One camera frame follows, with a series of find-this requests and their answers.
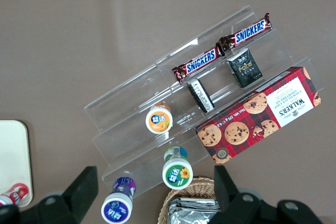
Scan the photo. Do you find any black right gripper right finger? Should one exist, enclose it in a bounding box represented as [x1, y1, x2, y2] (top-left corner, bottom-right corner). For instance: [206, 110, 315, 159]
[208, 165, 323, 224]

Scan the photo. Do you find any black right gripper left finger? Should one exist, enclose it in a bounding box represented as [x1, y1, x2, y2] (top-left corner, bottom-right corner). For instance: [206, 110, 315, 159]
[0, 166, 99, 224]

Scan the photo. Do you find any woven wicker basket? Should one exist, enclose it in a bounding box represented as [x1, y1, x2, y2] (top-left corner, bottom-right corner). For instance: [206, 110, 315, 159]
[157, 176, 224, 224]

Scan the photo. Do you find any foil wrapped sandwich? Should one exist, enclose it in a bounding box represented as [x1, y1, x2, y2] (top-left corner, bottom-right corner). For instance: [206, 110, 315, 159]
[167, 197, 223, 224]

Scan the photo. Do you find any cream plastic tray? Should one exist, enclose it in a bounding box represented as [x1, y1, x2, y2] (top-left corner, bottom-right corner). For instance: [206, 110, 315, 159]
[0, 120, 34, 208]

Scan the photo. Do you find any purple gum bottle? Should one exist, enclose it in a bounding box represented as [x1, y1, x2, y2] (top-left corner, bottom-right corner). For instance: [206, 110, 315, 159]
[100, 176, 137, 224]

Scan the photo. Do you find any red gum bottle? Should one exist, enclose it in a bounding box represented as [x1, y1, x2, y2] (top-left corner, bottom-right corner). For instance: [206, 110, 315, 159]
[0, 183, 30, 206]

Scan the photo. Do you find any green gum bottle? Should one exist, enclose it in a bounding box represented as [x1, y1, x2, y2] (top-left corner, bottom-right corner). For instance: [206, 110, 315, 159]
[162, 146, 194, 190]

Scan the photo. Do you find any clear acrylic stepped display shelf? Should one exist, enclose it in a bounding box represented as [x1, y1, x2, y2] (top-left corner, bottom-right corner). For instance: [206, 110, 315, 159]
[83, 5, 325, 198]

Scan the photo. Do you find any red Walkers cookie box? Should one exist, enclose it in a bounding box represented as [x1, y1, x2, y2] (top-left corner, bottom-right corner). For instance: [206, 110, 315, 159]
[194, 66, 322, 166]

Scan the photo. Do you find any orange gum bottle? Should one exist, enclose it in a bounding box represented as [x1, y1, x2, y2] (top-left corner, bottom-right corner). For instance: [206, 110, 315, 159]
[145, 102, 174, 135]

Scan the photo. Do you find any black tissue pack white label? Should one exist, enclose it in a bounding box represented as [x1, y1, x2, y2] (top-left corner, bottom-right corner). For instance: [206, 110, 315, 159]
[186, 78, 215, 114]

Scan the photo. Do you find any black Face tissue pack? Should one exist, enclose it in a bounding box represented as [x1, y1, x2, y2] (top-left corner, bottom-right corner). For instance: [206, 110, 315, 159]
[225, 48, 264, 89]

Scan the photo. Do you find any Snickers chocolate bar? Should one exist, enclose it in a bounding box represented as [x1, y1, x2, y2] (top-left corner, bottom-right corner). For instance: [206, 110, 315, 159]
[218, 13, 273, 53]
[172, 47, 226, 84]

